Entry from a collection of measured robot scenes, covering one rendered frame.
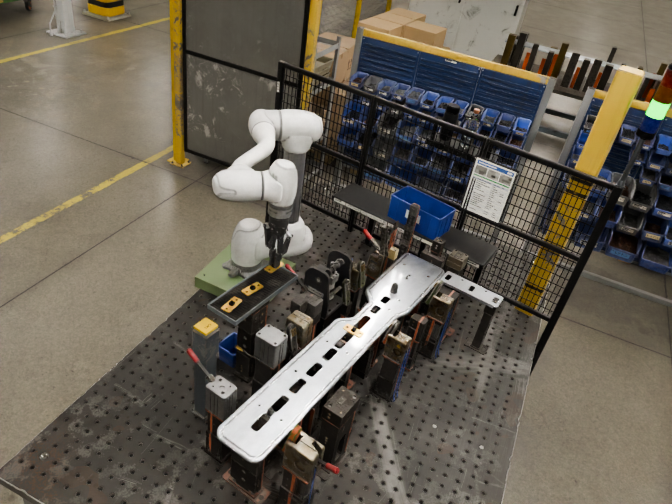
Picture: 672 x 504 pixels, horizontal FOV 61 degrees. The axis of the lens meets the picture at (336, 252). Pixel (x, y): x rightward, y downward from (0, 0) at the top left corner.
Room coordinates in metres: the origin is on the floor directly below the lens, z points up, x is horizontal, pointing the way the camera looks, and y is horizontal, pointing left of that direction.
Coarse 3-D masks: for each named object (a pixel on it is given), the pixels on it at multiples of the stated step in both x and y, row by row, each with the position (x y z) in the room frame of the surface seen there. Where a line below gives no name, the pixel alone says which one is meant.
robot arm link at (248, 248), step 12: (240, 228) 2.23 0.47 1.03; (252, 228) 2.23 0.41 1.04; (240, 240) 2.20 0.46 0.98; (252, 240) 2.20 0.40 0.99; (264, 240) 2.23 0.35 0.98; (240, 252) 2.19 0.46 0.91; (252, 252) 2.20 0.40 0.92; (264, 252) 2.22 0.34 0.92; (240, 264) 2.20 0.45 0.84; (252, 264) 2.21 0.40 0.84
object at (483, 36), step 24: (432, 0) 8.89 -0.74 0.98; (456, 0) 8.78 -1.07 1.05; (480, 0) 8.67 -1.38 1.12; (504, 0) 8.57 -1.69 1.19; (528, 0) 8.84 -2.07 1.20; (456, 24) 8.75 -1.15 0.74; (480, 24) 8.64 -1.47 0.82; (504, 24) 8.54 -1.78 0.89; (456, 48) 8.72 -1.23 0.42; (480, 48) 8.61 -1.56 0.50; (504, 48) 8.51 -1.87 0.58; (480, 72) 8.58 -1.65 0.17
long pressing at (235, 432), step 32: (416, 256) 2.30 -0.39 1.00; (384, 288) 2.00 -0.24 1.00; (416, 288) 2.04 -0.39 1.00; (352, 320) 1.75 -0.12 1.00; (384, 320) 1.79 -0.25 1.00; (320, 352) 1.54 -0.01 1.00; (352, 352) 1.57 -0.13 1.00; (288, 384) 1.36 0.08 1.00; (320, 384) 1.38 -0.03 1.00; (256, 416) 1.20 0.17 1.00; (288, 416) 1.22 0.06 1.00; (256, 448) 1.08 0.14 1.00
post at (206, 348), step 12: (204, 336) 1.38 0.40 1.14; (216, 336) 1.41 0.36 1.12; (204, 348) 1.37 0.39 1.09; (216, 348) 1.42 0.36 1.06; (204, 360) 1.37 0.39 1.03; (216, 360) 1.43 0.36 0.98; (204, 384) 1.38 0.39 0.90; (204, 396) 1.38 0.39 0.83; (204, 408) 1.38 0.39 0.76; (204, 420) 1.37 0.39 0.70
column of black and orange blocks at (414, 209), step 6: (414, 204) 2.45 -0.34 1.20; (414, 210) 2.43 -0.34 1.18; (408, 216) 2.44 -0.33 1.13; (414, 216) 2.42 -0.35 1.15; (408, 222) 2.44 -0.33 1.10; (414, 222) 2.43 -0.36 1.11; (408, 228) 2.43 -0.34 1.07; (414, 228) 2.45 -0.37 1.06; (408, 234) 2.43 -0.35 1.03; (402, 240) 2.44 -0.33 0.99; (408, 240) 2.43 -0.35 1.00; (402, 246) 2.43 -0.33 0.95; (408, 246) 2.44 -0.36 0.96; (402, 252) 2.43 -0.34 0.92
